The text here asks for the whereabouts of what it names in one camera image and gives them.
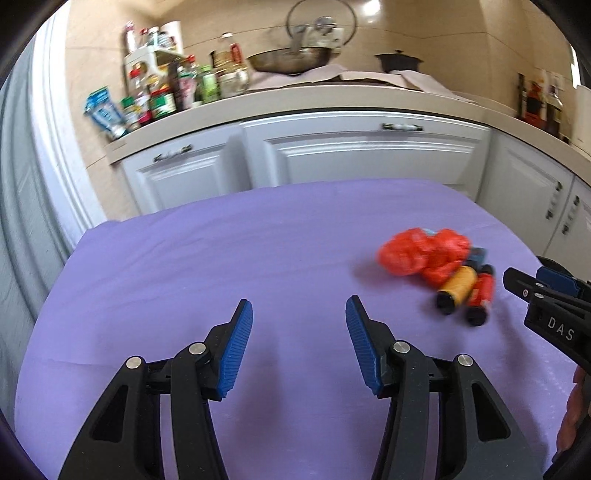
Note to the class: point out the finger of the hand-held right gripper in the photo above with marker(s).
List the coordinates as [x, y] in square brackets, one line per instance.
[558, 281]
[524, 286]

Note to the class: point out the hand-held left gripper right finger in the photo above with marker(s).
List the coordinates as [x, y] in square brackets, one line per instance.
[362, 350]

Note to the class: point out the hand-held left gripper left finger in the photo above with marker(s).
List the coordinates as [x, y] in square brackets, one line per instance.
[235, 350]

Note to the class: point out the red thread spool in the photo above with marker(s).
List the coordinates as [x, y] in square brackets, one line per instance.
[481, 295]

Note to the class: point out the blue thread spool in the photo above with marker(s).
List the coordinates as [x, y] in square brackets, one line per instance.
[478, 256]

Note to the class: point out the yellow thread spool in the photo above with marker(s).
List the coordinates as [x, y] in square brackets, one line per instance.
[457, 288]

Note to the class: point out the orange plastic bag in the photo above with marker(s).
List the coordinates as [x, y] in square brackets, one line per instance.
[401, 254]
[445, 258]

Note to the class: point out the person's right forearm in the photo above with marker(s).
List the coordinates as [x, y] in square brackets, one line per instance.
[575, 415]

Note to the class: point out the broad white cabinet door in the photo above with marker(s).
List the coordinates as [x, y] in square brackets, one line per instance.
[582, 240]

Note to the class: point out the purple tablecloth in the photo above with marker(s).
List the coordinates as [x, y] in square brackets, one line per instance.
[207, 258]

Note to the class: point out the narrow white cabinet door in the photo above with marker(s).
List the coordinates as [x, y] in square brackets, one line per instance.
[517, 180]

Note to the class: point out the dark sauce bottle clear cap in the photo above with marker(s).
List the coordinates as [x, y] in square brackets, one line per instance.
[554, 113]

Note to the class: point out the small white drawer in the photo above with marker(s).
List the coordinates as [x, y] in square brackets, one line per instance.
[184, 184]

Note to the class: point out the red label sauce bottle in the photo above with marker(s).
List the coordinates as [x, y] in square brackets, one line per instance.
[536, 104]

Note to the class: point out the slim dark glass bottle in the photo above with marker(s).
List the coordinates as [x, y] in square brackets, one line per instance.
[521, 97]

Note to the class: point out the wide white drawer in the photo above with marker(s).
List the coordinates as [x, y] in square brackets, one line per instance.
[369, 157]

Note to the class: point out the pale cloth on stove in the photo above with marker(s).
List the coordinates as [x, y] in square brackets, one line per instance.
[415, 81]

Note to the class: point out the black pot with lid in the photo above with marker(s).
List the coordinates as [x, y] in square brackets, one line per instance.
[398, 62]

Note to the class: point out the blue white packet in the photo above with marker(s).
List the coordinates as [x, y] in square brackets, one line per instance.
[106, 113]

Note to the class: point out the cluster of condiment bottles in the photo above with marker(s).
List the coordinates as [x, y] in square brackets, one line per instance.
[184, 83]

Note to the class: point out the metal wok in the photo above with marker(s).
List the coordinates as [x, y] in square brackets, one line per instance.
[291, 60]

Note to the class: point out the white paper roll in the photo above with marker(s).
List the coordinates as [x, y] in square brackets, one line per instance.
[171, 36]

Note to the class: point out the glass pot lid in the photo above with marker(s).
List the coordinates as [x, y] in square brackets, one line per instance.
[323, 11]

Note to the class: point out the white door frame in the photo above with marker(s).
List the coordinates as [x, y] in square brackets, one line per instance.
[27, 184]

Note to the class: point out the white wall socket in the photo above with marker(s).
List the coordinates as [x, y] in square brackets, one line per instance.
[332, 33]

